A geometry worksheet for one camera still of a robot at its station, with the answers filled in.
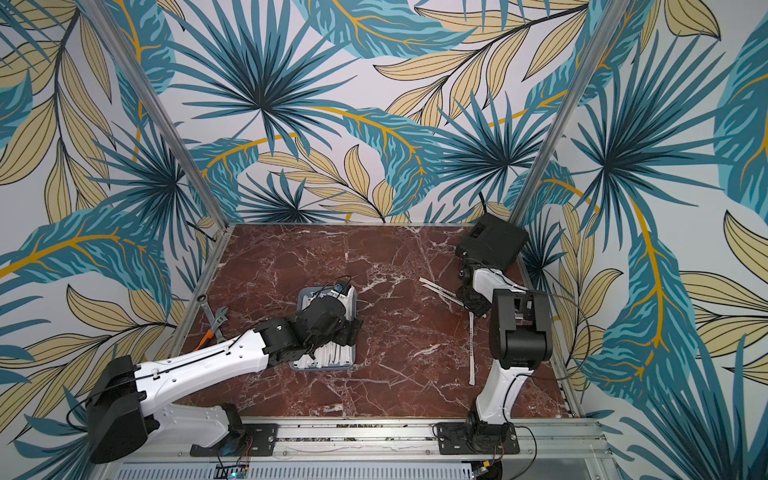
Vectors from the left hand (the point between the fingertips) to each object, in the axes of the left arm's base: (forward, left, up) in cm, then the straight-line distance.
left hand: (349, 321), depth 79 cm
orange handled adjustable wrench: (+6, +41, -13) cm, 44 cm away
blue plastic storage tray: (+15, +17, -13) cm, 26 cm away
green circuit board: (-32, +27, -17) cm, 45 cm away
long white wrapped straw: (-2, -35, -13) cm, 38 cm away
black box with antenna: (+38, -49, -10) cm, 63 cm away
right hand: (+14, -38, -13) cm, 43 cm away
